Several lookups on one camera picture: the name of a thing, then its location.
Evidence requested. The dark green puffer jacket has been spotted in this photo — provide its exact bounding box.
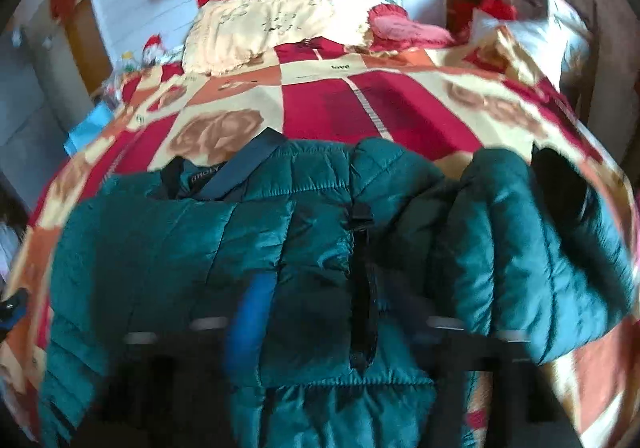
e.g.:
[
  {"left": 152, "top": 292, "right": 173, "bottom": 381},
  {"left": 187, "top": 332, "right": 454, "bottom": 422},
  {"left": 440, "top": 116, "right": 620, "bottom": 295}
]
[{"left": 39, "top": 130, "right": 636, "bottom": 447}]

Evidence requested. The grey wardrobe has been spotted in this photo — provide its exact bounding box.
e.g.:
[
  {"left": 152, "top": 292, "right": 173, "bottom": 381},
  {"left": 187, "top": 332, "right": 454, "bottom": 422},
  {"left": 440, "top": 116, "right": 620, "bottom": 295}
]
[{"left": 1, "top": 27, "right": 68, "bottom": 211}]

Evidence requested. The light blue bag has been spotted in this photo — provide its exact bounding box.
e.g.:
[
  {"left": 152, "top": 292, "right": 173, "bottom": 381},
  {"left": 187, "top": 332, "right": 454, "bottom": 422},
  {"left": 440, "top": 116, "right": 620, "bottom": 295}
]
[{"left": 64, "top": 102, "right": 114, "bottom": 157}]

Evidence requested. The santa hat plush toy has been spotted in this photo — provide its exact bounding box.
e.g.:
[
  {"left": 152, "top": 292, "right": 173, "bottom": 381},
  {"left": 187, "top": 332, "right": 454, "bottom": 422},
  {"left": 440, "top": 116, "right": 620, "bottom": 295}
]
[{"left": 141, "top": 34, "right": 172, "bottom": 67}]

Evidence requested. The wooden door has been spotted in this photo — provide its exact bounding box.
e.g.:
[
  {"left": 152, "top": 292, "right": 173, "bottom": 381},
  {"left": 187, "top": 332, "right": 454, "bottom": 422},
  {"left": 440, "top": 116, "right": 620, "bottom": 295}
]
[{"left": 49, "top": 0, "right": 113, "bottom": 95}]

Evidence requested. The red orange patterned blanket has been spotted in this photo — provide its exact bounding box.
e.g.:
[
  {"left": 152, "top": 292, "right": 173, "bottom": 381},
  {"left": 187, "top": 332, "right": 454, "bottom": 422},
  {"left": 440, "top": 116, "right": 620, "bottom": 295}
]
[{"left": 1, "top": 39, "right": 639, "bottom": 446}]

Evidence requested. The cream yellow ruffled pillow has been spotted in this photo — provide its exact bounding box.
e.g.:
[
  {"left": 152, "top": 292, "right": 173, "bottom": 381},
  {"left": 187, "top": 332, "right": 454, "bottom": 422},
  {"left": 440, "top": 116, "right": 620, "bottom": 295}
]
[{"left": 182, "top": 0, "right": 384, "bottom": 76}]

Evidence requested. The red pink ruffled cushion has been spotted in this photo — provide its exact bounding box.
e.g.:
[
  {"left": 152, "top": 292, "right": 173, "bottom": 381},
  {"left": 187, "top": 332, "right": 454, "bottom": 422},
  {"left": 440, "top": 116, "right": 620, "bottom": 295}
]
[{"left": 368, "top": 4, "right": 456, "bottom": 51}]

